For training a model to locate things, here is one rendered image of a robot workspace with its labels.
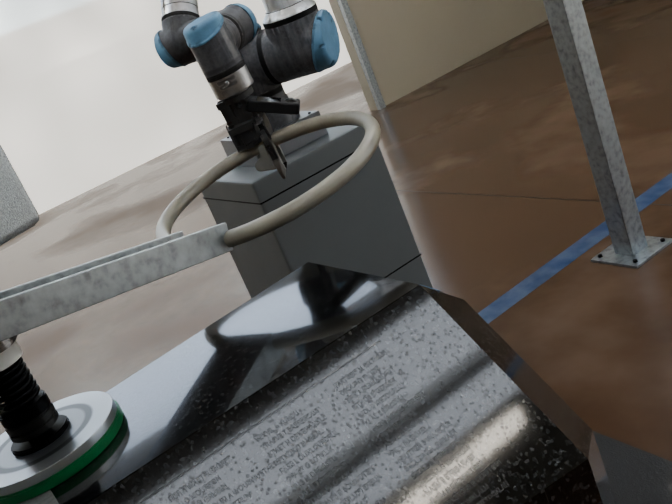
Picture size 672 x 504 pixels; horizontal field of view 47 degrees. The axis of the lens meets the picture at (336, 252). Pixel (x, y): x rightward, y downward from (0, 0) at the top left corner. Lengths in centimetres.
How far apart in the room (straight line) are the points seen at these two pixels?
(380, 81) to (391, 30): 46
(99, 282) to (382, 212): 119
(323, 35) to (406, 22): 524
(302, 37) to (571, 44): 95
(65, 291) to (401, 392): 48
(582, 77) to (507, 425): 173
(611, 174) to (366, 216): 94
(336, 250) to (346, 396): 112
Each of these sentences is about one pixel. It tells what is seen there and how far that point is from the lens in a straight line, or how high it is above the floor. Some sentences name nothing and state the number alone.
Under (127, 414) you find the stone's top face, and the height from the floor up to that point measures 80.
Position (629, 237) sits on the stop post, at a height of 8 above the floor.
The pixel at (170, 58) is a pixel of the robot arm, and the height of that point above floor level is 121.
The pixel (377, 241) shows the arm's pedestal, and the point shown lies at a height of 53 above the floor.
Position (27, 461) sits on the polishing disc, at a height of 83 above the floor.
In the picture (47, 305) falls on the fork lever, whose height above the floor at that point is 100.
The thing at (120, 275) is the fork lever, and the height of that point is 97.
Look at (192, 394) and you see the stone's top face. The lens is 113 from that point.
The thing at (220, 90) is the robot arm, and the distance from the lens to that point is 171.
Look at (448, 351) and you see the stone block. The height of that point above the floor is 73.
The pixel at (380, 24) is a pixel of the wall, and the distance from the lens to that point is 713.
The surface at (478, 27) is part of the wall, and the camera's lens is 781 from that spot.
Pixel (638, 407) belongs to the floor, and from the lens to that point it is 215.
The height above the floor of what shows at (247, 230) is 92.
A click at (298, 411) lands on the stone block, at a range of 104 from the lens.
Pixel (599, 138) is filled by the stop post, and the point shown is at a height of 45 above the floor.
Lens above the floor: 126
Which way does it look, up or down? 19 degrees down
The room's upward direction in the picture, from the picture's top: 23 degrees counter-clockwise
